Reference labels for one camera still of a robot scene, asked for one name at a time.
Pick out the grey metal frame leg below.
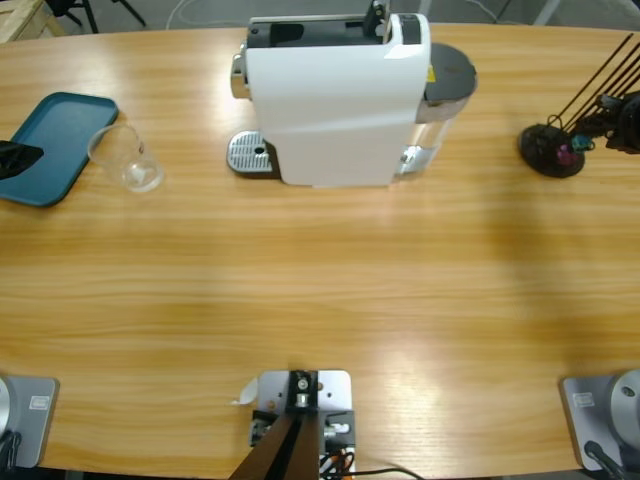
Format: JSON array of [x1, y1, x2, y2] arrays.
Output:
[[532, 0, 566, 26]]

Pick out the orange cable clip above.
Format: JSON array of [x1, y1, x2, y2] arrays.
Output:
[[319, 446, 357, 475]]

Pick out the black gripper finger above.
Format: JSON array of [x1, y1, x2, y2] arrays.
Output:
[[0, 140, 44, 182]]

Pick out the black base cable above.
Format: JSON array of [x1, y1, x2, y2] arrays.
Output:
[[0, 429, 23, 470], [583, 439, 627, 480]]

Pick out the white floor cable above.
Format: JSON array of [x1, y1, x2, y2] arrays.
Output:
[[468, 0, 502, 24], [166, 0, 251, 29]]

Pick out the black camera mast with bracket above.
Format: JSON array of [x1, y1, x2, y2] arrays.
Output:
[[229, 368, 322, 480]]

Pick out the white capsule coffee machine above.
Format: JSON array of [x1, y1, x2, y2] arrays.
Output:
[[227, 12, 434, 190]]

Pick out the black tripod legs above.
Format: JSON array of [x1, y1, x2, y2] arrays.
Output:
[[46, 0, 149, 34]]

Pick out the clear water tank black lid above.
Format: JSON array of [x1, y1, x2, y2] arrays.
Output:
[[397, 42, 480, 180]]

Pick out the black cable under camera mast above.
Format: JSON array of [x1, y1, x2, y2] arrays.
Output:
[[349, 466, 427, 480]]

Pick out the clear glass cup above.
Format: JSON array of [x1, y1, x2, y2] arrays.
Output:
[[87, 123, 166, 194]]

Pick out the teal plastic tray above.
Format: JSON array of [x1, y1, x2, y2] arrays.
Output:
[[0, 91, 121, 209]]

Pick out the wooden crate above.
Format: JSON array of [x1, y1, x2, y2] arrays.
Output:
[[0, 0, 69, 46]]

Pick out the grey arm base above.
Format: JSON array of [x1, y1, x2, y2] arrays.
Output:
[[0, 374, 61, 470], [558, 368, 640, 473]]

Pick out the black capsule holder with rods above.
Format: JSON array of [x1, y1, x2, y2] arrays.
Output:
[[517, 32, 640, 179]]

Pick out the light grey camera mount plate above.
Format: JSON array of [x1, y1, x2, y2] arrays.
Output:
[[256, 368, 357, 480]]

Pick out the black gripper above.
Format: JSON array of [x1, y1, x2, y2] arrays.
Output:
[[589, 92, 640, 155]]

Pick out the white tape tag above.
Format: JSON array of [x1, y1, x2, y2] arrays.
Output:
[[229, 378, 260, 407]]

